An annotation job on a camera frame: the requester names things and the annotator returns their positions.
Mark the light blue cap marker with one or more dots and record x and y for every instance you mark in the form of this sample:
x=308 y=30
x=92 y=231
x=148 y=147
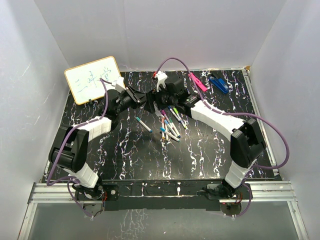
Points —
x=171 y=135

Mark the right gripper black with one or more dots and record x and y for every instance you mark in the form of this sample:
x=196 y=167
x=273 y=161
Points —
x=155 y=97

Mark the small whiteboard with writing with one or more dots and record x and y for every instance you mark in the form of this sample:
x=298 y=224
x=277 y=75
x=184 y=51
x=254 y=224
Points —
x=88 y=82

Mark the purple cap marker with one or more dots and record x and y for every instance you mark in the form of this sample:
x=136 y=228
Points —
x=164 y=114

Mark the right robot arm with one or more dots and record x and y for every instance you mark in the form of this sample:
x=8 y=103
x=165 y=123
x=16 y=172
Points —
x=246 y=140

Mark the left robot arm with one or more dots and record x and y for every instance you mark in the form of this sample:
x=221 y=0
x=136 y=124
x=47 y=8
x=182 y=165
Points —
x=68 y=154

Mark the black mounting base bar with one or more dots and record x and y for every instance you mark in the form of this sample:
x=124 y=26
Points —
x=115 y=195

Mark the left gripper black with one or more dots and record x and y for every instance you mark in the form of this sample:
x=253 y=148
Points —
x=138 y=98

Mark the pink utility knife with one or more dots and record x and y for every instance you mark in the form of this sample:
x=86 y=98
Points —
x=197 y=82

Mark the teal cap white marker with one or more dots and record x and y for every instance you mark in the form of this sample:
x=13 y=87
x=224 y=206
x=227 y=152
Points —
x=144 y=125

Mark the blue stapler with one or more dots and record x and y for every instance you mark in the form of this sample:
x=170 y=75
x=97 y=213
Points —
x=219 y=83

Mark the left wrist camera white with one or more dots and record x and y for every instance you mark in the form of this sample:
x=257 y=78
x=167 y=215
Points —
x=119 y=84

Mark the aluminium frame rail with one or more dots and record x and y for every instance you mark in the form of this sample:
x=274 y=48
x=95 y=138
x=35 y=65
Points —
x=262 y=191

